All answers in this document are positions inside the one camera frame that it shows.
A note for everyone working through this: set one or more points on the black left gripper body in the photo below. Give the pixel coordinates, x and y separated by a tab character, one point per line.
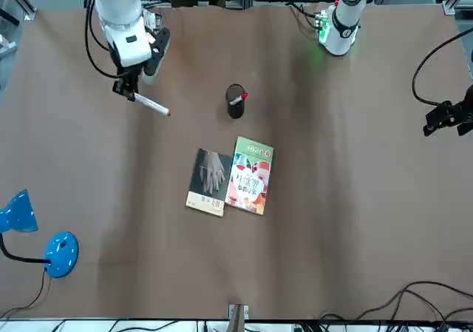
466	110

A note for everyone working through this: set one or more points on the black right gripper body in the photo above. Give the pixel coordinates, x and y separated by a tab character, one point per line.
130	77

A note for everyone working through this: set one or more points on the white marker red cap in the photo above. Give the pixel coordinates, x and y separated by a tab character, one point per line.
153	106
242	97

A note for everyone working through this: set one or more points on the dark grey book hand print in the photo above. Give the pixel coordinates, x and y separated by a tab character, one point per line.
208	176

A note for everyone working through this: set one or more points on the colourful green red book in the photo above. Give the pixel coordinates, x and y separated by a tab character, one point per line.
247	184

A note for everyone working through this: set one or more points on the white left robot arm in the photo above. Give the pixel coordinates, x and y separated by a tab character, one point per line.
343	32

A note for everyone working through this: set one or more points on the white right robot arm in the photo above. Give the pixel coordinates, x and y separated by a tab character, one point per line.
118	14

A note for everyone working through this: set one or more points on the black mesh pen holder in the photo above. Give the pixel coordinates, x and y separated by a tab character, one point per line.
235	112

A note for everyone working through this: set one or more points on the blue desk lamp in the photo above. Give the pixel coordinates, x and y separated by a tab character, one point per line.
61	254

